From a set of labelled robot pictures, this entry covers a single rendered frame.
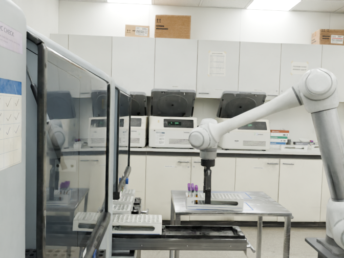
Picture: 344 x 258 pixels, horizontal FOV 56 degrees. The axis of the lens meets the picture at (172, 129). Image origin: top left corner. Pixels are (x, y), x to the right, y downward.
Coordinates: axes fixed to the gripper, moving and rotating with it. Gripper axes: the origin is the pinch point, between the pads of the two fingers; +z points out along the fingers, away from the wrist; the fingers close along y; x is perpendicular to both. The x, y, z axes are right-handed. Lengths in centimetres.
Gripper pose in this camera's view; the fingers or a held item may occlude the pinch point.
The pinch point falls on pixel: (206, 196)
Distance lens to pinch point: 176.6
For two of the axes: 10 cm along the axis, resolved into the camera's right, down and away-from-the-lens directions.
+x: -10.0, -0.3, 0.1
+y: 0.1, -0.5, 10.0
